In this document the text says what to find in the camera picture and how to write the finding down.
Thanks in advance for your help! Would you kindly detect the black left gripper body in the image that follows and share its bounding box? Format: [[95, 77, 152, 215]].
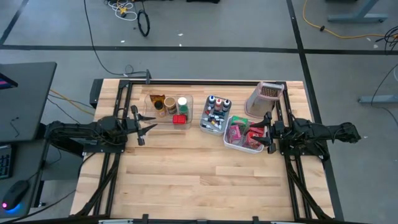
[[124, 105, 144, 138]]

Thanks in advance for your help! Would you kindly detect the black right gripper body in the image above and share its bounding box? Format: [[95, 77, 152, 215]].
[[264, 111, 285, 144]]

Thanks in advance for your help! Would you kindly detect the clear plastic bin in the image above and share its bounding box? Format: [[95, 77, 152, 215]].
[[144, 93, 194, 131]]

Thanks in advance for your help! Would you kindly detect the black lid orange spice jar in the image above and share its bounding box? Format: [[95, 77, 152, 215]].
[[154, 100, 168, 118]]

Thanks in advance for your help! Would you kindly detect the small green cereal box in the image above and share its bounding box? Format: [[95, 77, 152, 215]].
[[230, 115, 249, 128]]

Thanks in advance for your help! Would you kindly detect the brown orange spice packet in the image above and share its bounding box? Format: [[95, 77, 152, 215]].
[[149, 94, 166, 105]]

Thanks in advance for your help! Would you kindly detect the white perforated plastic basket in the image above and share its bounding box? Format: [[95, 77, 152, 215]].
[[223, 115, 266, 155]]

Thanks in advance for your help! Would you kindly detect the small pink raisin cereal box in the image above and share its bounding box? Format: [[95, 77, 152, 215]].
[[226, 124, 243, 146]]

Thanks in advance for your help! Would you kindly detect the tan lid spice jar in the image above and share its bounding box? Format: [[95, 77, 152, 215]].
[[164, 96, 178, 115]]

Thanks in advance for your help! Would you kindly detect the grey plastic bin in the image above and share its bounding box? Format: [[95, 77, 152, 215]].
[[198, 95, 233, 137]]

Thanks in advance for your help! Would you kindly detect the grey floor bar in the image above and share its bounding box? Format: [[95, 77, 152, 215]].
[[357, 95, 398, 105]]

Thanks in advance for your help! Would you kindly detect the black desk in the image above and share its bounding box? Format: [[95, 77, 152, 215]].
[[0, 61, 58, 144]]

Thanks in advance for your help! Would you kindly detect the grey desk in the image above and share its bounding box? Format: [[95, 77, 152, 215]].
[[0, 138, 50, 218]]

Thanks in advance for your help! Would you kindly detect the black hex key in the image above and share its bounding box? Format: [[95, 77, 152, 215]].
[[9, 116, 21, 138]]

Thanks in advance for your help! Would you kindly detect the black keyboard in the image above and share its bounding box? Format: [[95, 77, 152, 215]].
[[0, 144, 15, 180]]

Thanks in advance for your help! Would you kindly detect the computer screen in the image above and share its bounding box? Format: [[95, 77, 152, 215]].
[[0, 72, 19, 91]]

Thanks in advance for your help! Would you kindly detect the black computer mouse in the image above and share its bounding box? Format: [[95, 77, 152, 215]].
[[2, 180, 31, 211]]

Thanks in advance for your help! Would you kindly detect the grey table leg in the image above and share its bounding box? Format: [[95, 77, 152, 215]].
[[326, 0, 389, 24]]

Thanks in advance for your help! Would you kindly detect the thin yellow cable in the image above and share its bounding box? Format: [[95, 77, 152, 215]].
[[49, 89, 96, 116]]

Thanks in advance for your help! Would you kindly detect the black aluminium table frame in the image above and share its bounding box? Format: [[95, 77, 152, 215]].
[[70, 78, 336, 224]]

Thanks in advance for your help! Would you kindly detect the black coiled cable loop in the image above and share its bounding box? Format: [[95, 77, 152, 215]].
[[137, 9, 151, 38]]

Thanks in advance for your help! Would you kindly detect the white cable bundle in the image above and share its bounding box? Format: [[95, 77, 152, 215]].
[[105, 0, 139, 22]]

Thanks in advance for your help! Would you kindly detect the black desk cable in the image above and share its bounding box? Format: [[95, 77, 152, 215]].
[[0, 189, 77, 224]]

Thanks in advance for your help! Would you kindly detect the yellow extension cable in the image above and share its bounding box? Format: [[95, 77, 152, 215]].
[[302, 0, 389, 40]]

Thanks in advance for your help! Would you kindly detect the thin black curved cable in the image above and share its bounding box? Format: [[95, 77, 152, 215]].
[[369, 63, 398, 125]]

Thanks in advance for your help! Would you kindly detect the long black floor cable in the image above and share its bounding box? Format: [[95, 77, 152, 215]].
[[82, 0, 150, 78]]

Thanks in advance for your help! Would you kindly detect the black cable tangle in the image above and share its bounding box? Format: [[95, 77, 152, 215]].
[[374, 26, 398, 51]]

